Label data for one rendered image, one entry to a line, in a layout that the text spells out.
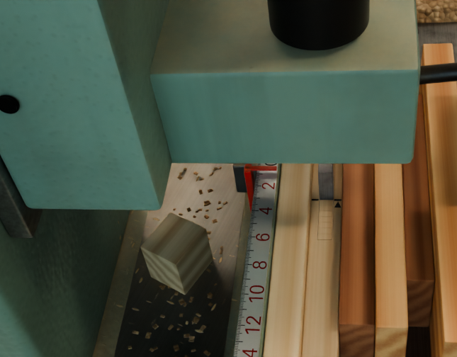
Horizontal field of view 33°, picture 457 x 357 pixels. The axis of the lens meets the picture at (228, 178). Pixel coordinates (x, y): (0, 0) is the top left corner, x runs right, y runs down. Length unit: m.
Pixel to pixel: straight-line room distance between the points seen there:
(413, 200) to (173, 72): 0.17
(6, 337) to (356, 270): 0.22
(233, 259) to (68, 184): 0.25
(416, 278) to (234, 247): 0.24
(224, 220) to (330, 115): 0.28
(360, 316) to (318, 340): 0.03
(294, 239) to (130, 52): 0.16
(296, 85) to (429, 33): 0.30
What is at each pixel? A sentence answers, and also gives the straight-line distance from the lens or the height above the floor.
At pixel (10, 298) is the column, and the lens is 0.47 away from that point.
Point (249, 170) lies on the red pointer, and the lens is 0.49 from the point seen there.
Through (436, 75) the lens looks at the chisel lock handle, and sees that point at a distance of 0.43.
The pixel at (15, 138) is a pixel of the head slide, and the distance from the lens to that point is 0.40.
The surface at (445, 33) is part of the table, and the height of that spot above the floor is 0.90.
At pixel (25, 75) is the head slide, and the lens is 0.37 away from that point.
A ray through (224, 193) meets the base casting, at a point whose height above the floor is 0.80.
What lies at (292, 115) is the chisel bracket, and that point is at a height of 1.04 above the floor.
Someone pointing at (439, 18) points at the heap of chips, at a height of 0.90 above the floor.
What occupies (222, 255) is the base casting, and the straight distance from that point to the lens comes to 0.65.
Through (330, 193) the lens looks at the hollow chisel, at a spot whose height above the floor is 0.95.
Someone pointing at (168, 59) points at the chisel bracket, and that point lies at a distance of 0.40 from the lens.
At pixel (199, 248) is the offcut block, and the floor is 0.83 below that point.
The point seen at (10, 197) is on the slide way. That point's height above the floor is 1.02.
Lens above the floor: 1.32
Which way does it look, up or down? 48 degrees down
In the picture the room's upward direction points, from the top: 11 degrees counter-clockwise
